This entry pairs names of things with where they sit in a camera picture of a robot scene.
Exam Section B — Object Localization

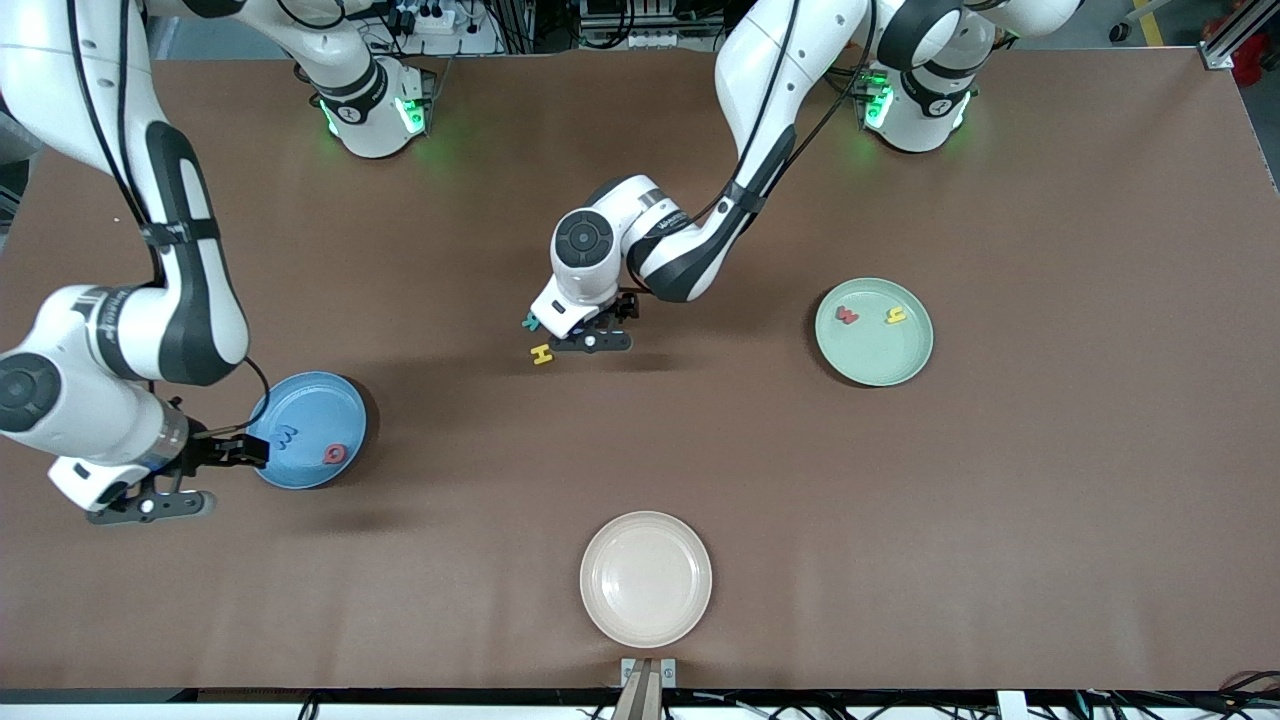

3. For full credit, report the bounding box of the blue plate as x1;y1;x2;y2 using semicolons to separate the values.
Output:
245;371;369;491

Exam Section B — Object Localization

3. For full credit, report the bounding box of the green plate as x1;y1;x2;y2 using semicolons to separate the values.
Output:
814;277;935;388

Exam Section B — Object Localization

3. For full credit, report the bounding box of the beige plate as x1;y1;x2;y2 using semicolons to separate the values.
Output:
579;511;714;649

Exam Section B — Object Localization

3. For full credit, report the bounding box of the black electronics rack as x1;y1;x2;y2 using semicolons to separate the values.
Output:
575;0;731;53

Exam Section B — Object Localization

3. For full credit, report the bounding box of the brown table cover sheet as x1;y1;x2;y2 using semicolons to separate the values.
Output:
0;45;1280;693

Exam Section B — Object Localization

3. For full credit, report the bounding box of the white power strip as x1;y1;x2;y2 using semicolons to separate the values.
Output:
395;0;471;36

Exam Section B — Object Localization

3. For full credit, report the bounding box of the red object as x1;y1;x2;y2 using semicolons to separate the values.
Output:
1230;15;1280;89

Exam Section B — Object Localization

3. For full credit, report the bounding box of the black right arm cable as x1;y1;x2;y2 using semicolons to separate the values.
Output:
65;0;272;439

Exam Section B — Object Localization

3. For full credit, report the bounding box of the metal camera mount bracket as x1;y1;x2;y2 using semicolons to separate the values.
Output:
612;656;678;720

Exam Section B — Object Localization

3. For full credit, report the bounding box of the aluminium frame profile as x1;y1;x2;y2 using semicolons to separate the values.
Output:
1198;0;1280;71

